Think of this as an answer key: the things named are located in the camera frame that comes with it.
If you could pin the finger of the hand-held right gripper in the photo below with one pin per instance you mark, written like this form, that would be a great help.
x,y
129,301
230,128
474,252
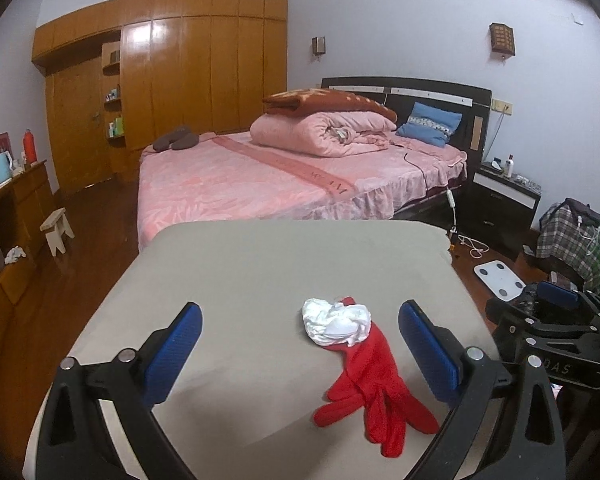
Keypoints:
x,y
557,296
570,355

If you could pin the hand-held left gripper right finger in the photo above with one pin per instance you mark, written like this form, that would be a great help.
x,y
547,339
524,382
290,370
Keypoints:
x,y
427,355

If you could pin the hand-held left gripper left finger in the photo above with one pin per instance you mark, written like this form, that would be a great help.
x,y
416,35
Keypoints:
x,y
175,350

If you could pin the red glove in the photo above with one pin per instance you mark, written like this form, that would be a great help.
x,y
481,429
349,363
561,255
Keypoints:
x,y
375,390

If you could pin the white tissue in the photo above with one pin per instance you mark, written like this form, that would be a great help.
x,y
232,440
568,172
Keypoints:
x,y
336,321

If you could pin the plaid bag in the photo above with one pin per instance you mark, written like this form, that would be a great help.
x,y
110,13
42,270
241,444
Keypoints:
x,y
575,242

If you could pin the white bathroom scale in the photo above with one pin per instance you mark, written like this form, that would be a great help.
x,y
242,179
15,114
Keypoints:
x,y
499,280

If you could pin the black white nightstand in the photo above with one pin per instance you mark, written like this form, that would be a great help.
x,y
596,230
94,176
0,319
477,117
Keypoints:
x,y
505,210

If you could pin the grey covered work table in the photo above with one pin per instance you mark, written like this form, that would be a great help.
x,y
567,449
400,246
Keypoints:
x,y
255,270

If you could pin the white lotion bottle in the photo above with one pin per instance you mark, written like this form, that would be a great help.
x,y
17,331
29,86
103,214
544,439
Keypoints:
x,y
509,165

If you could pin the white small stool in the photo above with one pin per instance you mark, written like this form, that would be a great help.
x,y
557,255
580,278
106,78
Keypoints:
x,y
57,230

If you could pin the pink bedspread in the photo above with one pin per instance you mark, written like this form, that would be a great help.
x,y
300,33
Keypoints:
x,y
240,180

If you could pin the white crumpled cloth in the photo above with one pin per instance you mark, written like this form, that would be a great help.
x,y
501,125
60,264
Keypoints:
x,y
15,255

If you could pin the wooden dresser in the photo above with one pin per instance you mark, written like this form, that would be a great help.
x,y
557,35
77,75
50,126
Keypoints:
x,y
15,240

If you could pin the grey neck pillow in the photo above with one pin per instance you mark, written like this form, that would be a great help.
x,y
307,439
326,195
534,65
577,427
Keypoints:
x,y
176,139

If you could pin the blue pillow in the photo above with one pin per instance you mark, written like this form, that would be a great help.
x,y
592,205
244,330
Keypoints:
x,y
430,125

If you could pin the bed with pink cover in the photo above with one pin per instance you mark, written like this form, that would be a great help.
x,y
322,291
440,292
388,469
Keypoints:
x,y
430,91

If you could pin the pink folded duvet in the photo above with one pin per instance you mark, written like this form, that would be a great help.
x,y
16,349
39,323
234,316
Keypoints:
x,y
300,132

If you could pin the red thermos bottle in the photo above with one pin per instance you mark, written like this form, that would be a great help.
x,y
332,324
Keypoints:
x,y
29,146

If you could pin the light blue kettle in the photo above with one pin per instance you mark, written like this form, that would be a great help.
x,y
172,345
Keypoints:
x,y
2,167

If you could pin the wooden wardrobe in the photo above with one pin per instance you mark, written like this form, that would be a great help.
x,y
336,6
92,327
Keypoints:
x,y
190,85

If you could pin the brown folded blanket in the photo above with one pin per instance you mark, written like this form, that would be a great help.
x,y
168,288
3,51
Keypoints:
x,y
325,100

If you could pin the wall socket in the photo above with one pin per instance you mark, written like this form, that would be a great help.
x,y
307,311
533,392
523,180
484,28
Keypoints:
x,y
502,106

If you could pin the wooden wall lamp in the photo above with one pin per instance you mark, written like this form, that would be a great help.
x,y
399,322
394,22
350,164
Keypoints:
x,y
502,40

